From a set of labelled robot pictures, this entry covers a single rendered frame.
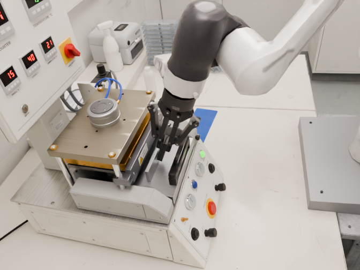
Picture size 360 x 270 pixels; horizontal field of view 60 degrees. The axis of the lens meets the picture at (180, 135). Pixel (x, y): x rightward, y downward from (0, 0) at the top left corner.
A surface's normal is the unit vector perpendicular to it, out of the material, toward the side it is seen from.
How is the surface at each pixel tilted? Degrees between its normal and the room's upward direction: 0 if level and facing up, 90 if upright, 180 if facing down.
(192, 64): 109
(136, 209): 90
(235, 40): 26
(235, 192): 0
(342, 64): 90
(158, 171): 0
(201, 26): 84
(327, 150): 4
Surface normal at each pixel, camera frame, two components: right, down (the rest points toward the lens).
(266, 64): 0.18, 0.22
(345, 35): -0.20, 0.66
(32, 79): 0.96, 0.10
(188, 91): 0.14, 0.76
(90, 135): -0.10, -0.75
